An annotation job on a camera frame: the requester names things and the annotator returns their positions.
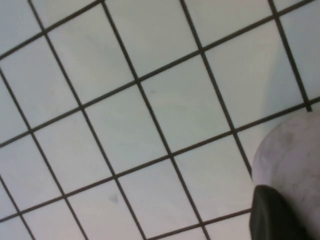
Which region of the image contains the white black-grid tablecloth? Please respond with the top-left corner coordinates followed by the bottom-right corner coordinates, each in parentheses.
top-left (0, 0), bottom-right (320, 240)

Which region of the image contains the pink marbled plastic cup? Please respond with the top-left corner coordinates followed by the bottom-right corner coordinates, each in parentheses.
top-left (251, 111), bottom-right (320, 240)

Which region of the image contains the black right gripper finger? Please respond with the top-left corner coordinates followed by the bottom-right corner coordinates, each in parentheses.
top-left (249, 184), bottom-right (305, 240)

